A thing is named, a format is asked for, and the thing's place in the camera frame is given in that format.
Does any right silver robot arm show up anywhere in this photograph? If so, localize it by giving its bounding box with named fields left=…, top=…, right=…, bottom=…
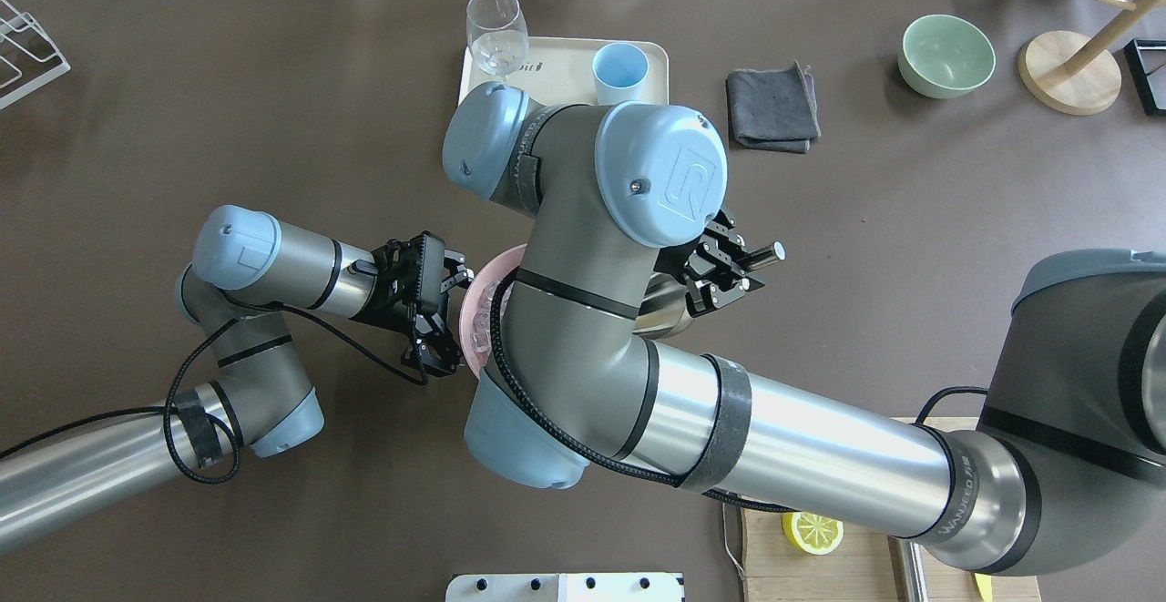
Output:
left=443, top=82, right=1163, bottom=576

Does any mint green bowl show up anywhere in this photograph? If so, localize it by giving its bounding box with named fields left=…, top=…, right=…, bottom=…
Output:
left=898, top=15, right=997, bottom=100

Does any half lemon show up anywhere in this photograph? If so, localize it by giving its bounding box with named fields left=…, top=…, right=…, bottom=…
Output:
left=782, top=511, right=845, bottom=557

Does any grey folded cloth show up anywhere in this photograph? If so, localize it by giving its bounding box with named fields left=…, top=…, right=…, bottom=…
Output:
left=726, top=62, right=822, bottom=154

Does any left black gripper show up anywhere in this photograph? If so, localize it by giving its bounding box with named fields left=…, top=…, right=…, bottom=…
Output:
left=347, top=232, right=475, bottom=379

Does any black glass holder tray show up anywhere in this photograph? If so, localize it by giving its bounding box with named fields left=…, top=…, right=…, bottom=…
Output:
left=1121, top=39, right=1165, bottom=117

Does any yellow plastic knife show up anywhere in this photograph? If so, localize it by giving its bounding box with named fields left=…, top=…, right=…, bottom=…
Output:
left=972, top=573, right=995, bottom=602

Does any cream serving tray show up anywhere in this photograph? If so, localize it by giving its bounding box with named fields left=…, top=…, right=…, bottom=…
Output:
left=457, top=36, right=670, bottom=106

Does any light blue cup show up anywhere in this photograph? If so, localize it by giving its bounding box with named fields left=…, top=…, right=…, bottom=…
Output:
left=591, top=42, right=649, bottom=107

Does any wooden cup tree stand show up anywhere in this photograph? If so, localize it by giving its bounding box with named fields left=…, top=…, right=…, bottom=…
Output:
left=1017, top=0, right=1163, bottom=116

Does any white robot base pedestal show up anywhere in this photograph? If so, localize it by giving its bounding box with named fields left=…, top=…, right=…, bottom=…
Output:
left=445, top=572, right=688, bottom=601

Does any clear wine glass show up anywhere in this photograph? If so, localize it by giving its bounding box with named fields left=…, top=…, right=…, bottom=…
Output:
left=465, top=0, right=529, bottom=82

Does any bamboo cutting board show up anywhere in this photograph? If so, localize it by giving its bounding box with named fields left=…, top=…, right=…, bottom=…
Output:
left=738, top=418, right=1042, bottom=601

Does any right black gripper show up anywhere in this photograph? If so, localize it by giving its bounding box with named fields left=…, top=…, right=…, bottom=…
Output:
left=652, top=209, right=766, bottom=317

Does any pink bowl of ice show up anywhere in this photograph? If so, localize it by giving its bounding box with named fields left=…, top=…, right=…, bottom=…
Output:
left=458, top=244, right=527, bottom=378

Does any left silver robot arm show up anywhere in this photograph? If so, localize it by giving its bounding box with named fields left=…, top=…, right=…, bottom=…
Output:
left=1, top=205, right=475, bottom=552

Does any metal ice scoop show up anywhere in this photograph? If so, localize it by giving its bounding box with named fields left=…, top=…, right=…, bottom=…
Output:
left=634, top=236, right=786, bottom=338

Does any white dish rack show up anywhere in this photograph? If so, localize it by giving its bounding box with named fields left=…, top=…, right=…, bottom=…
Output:
left=1, top=0, right=72, bottom=109

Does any steel muddler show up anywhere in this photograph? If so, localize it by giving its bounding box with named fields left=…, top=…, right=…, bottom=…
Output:
left=898, top=540, right=929, bottom=601

